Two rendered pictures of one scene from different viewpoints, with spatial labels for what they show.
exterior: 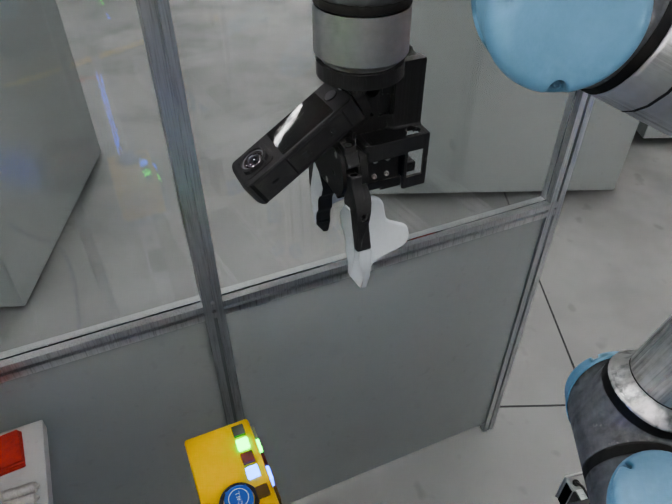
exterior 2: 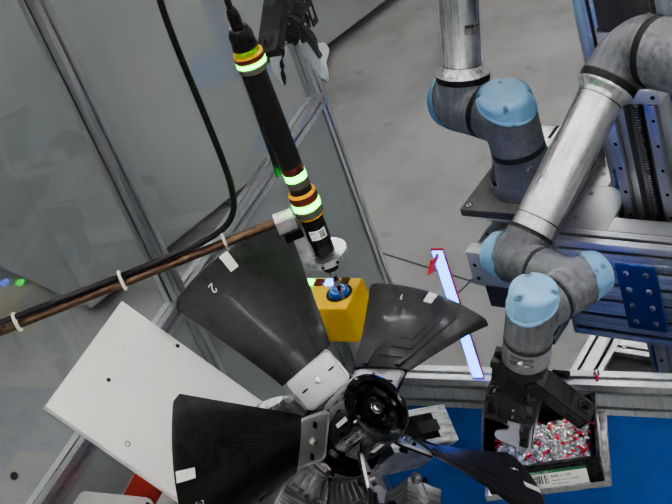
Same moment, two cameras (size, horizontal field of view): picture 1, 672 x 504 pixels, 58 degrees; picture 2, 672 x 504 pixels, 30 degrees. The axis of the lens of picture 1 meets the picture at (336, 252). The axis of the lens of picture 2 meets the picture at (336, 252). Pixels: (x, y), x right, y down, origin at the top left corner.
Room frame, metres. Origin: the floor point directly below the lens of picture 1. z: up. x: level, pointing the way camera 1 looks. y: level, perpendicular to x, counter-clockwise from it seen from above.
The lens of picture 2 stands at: (-1.36, 1.23, 2.52)
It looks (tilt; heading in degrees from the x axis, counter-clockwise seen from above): 33 degrees down; 327
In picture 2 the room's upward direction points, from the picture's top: 21 degrees counter-clockwise
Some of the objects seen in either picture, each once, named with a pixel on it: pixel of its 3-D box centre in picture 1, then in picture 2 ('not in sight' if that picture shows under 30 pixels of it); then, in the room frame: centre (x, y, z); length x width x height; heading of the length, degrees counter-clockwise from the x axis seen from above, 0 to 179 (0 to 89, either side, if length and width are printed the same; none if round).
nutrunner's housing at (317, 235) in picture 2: not in sight; (284, 147); (0.02, 0.36, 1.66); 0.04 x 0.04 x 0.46
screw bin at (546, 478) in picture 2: not in sight; (542, 445); (-0.06, 0.12, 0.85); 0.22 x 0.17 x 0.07; 39
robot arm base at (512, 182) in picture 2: not in sight; (522, 163); (0.30, -0.35, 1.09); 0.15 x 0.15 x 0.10
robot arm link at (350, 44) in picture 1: (359, 28); not in sight; (0.46, -0.02, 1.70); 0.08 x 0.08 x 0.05
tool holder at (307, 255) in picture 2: not in sight; (311, 234); (0.03, 0.37, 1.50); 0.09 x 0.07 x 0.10; 58
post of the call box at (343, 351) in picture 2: not in sight; (341, 347); (0.43, 0.15, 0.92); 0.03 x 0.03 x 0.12; 23
